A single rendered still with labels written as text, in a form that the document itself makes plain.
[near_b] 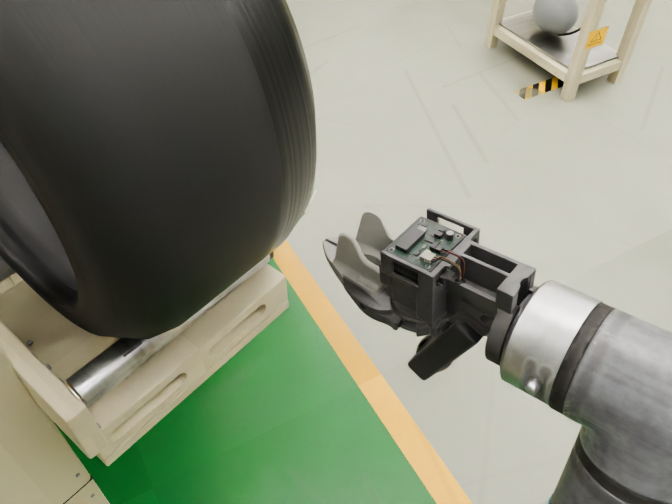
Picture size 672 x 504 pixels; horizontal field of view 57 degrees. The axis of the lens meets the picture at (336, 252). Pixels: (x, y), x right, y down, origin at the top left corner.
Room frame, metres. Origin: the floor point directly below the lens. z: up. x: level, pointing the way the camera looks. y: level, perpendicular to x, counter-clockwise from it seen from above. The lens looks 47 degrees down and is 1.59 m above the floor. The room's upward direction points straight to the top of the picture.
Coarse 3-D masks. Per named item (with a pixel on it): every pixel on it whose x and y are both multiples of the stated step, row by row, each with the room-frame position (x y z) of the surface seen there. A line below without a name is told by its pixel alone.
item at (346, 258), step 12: (324, 240) 0.43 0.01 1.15; (348, 240) 0.39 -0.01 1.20; (336, 252) 0.40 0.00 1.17; (348, 252) 0.39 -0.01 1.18; (360, 252) 0.38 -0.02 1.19; (336, 264) 0.39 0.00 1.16; (348, 264) 0.39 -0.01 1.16; (360, 264) 0.38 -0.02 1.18; (372, 264) 0.37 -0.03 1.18; (348, 276) 0.38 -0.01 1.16; (360, 276) 0.38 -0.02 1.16; (372, 276) 0.37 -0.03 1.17; (372, 288) 0.36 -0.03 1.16; (384, 288) 0.36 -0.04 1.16
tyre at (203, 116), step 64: (0, 0) 0.44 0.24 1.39; (64, 0) 0.45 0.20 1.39; (128, 0) 0.48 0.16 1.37; (192, 0) 0.51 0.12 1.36; (256, 0) 0.55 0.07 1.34; (0, 64) 0.42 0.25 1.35; (64, 64) 0.42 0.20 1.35; (128, 64) 0.44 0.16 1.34; (192, 64) 0.47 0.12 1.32; (256, 64) 0.51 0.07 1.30; (0, 128) 0.41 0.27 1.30; (64, 128) 0.40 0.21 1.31; (128, 128) 0.41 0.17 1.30; (192, 128) 0.44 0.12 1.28; (256, 128) 0.48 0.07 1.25; (0, 192) 0.70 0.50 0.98; (64, 192) 0.38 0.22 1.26; (128, 192) 0.39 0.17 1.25; (192, 192) 0.41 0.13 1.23; (256, 192) 0.47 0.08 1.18; (0, 256) 0.56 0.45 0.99; (64, 256) 0.62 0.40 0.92; (128, 256) 0.38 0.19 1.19; (192, 256) 0.40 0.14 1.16; (256, 256) 0.48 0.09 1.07; (128, 320) 0.39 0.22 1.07
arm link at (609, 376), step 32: (608, 320) 0.27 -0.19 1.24; (640, 320) 0.27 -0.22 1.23; (576, 352) 0.24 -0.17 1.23; (608, 352) 0.24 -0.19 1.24; (640, 352) 0.24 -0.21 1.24; (576, 384) 0.23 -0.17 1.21; (608, 384) 0.22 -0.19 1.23; (640, 384) 0.22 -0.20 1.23; (576, 416) 0.22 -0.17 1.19; (608, 416) 0.21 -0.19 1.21; (640, 416) 0.20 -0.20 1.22; (608, 448) 0.20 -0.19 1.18; (640, 448) 0.19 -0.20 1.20; (640, 480) 0.17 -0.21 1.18
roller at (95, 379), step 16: (272, 256) 0.64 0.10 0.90; (208, 304) 0.54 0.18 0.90; (192, 320) 0.52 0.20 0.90; (160, 336) 0.48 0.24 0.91; (176, 336) 0.50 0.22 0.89; (112, 352) 0.45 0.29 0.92; (128, 352) 0.45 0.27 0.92; (144, 352) 0.46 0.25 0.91; (96, 368) 0.43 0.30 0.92; (112, 368) 0.43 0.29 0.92; (128, 368) 0.44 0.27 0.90; (80, 384) 0.40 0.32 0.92; (96, 384) 0.41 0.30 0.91; (112, 384) 0.42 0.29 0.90; (96, 400) 0.40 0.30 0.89
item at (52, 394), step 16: (0, 336) 0.46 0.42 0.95; (16, 352) 0.43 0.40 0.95; (16, 368) 0.41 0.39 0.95; (32, 368) 0.41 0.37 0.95; (48, 368) 0.42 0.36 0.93; (32, 384) 0.39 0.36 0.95; (48, 384) 0.39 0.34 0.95; (64, 384) 0.39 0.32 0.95; (48, 400) 0.37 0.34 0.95; (64, 400) 0.37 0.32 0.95; (80, 400) 0.37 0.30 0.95; (64, 416) 0.35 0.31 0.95; (80, 416) 0.35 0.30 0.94; (64, 432) 0.37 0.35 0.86; (80, 432) 0.34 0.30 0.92; (96, 432) 0.35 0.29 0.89; (80, 448) 0.35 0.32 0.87; (96, 448) 0.35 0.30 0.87
